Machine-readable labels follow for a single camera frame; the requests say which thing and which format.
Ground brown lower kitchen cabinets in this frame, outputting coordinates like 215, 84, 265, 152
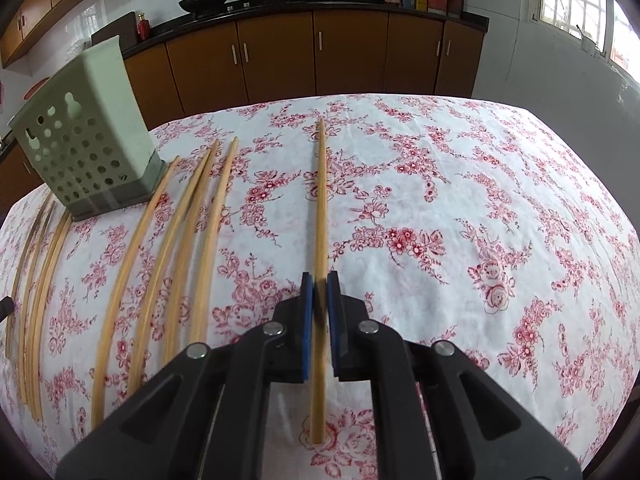
0, 8, 485, 212

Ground green perforated utensil holder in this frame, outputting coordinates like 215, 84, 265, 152
9, 36, 167, 221

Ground window right wall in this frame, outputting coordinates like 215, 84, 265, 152
532, 0, 639, 80

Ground floral red white tablecloth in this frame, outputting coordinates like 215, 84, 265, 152
1, 94, 639, 479

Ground red bottle on counter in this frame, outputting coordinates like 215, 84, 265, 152
137, 13, 150, 41

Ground brown cutting board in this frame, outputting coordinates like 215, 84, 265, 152
91, 11, 138, 51

